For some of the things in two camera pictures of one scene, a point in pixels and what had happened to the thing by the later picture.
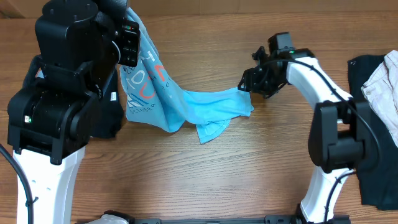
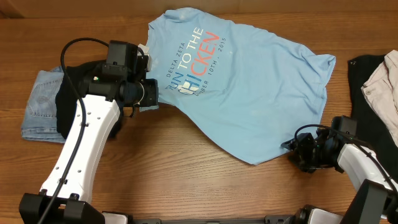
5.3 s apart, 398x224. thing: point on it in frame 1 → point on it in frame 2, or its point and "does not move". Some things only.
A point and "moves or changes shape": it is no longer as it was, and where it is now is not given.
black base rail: x=268 y=219 does not move
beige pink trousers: x=382 y=91 does not move
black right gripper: x=252 y=79 → x=302 y=146
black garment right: x=377 y=188 does not move
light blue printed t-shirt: x=153 y=97 moves or changes shape
